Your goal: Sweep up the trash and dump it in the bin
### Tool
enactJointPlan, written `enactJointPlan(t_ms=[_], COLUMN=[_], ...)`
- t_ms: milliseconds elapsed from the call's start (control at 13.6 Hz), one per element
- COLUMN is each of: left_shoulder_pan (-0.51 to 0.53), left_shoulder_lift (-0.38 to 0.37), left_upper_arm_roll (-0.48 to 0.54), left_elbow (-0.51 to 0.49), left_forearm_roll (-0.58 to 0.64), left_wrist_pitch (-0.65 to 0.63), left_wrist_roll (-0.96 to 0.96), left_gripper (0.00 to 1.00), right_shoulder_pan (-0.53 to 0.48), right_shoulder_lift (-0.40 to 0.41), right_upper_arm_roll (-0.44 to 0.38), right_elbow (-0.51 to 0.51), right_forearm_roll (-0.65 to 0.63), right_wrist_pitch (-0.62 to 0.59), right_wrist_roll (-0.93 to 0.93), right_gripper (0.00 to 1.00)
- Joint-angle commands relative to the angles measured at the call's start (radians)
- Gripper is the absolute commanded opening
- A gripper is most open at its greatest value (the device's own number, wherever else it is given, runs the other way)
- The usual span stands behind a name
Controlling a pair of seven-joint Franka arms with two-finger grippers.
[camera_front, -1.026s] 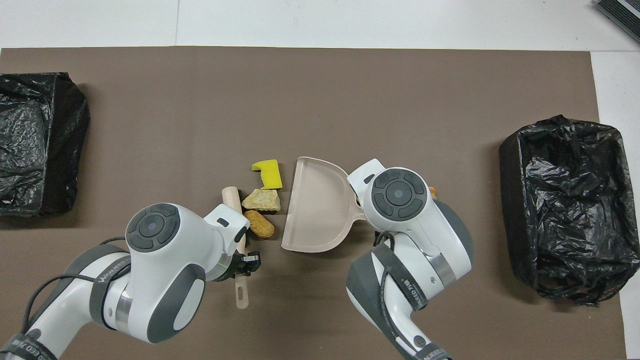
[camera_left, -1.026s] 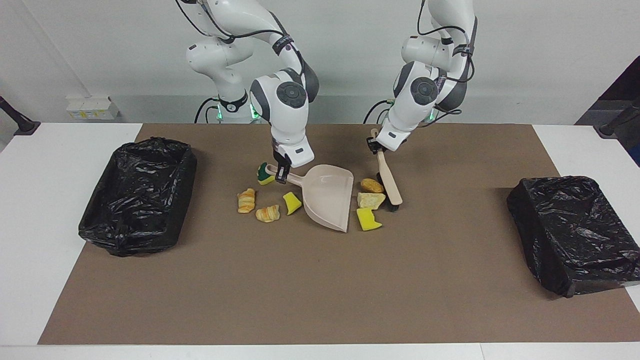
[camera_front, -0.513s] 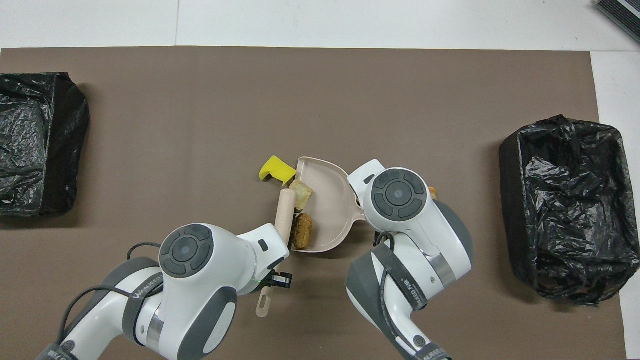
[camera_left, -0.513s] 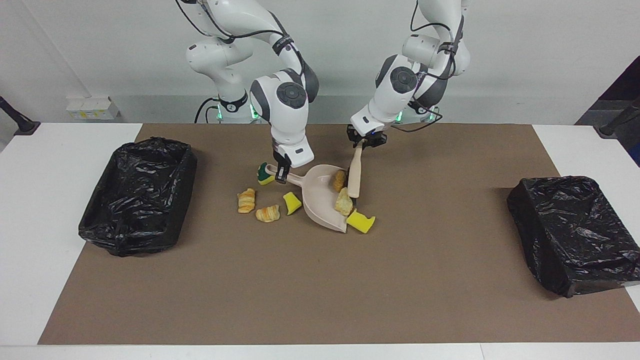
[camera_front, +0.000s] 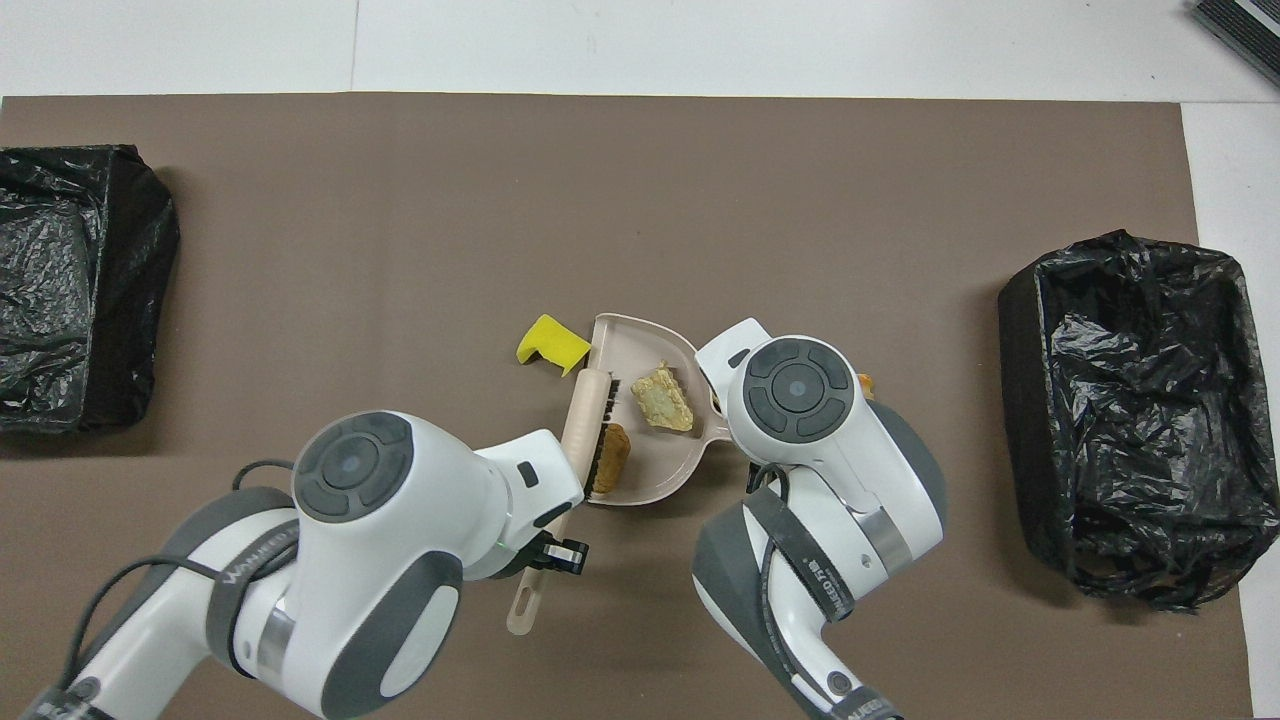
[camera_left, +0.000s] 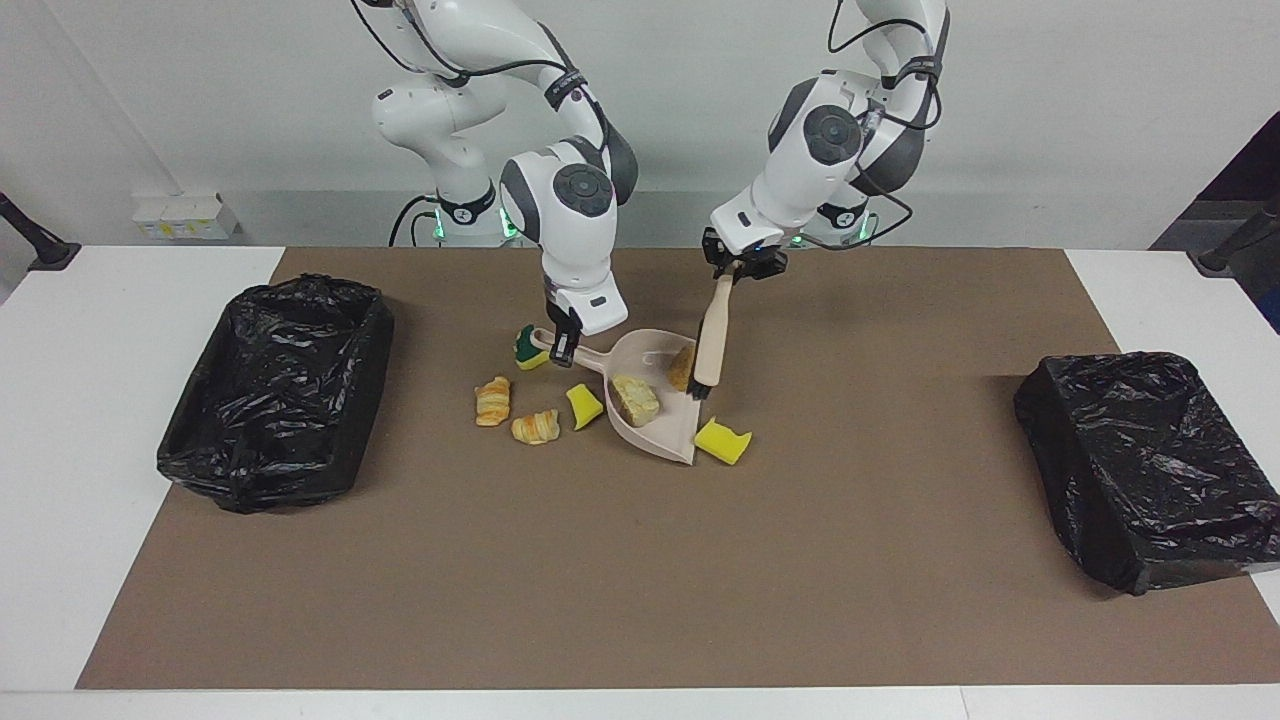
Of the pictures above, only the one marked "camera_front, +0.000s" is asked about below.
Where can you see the brown bread roll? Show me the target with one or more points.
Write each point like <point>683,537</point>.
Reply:
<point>612,460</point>

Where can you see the notched yellow sponge piece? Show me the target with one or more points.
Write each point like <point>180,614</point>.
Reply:
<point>550,342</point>

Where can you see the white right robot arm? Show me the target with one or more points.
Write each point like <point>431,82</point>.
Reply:
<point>820,470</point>

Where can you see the orange striped croissant piece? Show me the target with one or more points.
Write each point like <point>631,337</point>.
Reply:
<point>866,385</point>

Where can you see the grey ribbed device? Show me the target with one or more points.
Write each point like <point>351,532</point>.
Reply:
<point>1240,30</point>

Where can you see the brown paper table mat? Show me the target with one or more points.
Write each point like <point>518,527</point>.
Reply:
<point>900,180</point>

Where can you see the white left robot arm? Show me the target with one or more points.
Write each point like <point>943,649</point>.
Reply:
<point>400,560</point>

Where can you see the black bag lined bin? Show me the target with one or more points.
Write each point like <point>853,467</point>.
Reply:
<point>1020,400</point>
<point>60,250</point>

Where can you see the pale bread chunk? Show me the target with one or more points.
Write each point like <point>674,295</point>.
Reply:
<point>662,398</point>

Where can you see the beige plastic dustpan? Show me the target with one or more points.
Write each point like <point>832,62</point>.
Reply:
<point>650,465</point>

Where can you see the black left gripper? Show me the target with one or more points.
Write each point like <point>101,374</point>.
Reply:
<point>536,553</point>

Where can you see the beige hand brush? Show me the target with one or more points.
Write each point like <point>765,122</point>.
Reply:
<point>580,420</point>

